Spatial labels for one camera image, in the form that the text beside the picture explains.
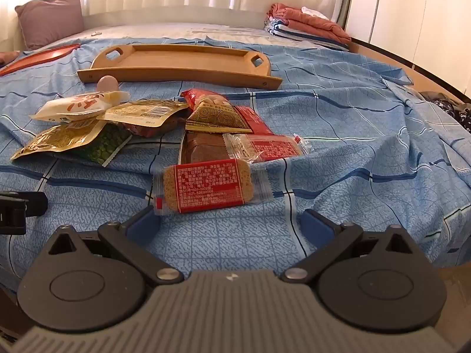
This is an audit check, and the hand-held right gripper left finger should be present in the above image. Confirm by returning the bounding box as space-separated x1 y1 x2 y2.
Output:
46 206 185 286

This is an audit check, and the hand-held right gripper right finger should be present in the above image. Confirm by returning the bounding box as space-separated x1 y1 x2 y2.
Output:
280 209 416 285

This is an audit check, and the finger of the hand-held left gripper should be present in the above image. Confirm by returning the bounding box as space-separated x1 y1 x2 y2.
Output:
0 191 49 214
0 198 27 234

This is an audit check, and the clear cracker packet red label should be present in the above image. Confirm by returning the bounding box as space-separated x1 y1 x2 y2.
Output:
152 158 273 216
223 132 313 164

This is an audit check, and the green pea snack packet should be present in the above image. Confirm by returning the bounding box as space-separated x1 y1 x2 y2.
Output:
55 123 133 167

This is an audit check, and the brown nut snack bar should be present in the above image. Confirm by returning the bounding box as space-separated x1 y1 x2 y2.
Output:
178 130 230 166

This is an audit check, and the white snack packet red print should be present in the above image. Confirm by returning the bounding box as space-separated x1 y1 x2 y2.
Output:
30 91 130 122

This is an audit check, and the red snack bar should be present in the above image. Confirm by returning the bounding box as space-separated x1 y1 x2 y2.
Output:
233 106 275 136

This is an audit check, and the red and gold snack packet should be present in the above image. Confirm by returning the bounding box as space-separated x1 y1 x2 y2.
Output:
180 89 254 135

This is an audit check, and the pink jelly cup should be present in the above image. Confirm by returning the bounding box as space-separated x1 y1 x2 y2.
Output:
96 75 119 92

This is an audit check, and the wooden tray with handles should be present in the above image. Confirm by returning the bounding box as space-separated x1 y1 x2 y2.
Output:
77 44 283 89

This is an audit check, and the blue checked bedsheet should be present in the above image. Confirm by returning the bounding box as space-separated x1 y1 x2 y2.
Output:
0 39 471 291

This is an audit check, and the red plastic tray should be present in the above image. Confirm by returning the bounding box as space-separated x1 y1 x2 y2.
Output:
0 43 81 77

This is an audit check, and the dark floral cloth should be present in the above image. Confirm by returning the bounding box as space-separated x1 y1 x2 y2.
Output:
419 90 471 133

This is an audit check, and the mauve pillow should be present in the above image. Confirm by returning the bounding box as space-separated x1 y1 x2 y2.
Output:
15 0 85 50

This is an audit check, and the folded blue striped blanket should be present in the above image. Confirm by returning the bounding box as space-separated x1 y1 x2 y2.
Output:
264 16 350 52

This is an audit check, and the white quilted mattress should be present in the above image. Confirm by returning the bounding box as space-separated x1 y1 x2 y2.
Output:
22 22 354 50

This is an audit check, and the stack of folded blankets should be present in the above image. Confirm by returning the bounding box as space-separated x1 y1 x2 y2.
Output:
268 3 352 43

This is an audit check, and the pale bed side panel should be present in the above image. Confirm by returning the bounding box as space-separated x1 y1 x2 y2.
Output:
83 9 269 30

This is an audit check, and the olive drape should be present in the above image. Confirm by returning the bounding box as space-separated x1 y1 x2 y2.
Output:
336 0 350 31

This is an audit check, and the white cloth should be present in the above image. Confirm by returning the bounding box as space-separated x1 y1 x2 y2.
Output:
301 6 330 19

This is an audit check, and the white wardrobe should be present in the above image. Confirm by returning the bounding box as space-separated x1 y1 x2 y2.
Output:
346 0 471 92

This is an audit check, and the wooden bed frame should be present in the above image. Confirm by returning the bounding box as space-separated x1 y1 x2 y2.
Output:
349 37 471 104

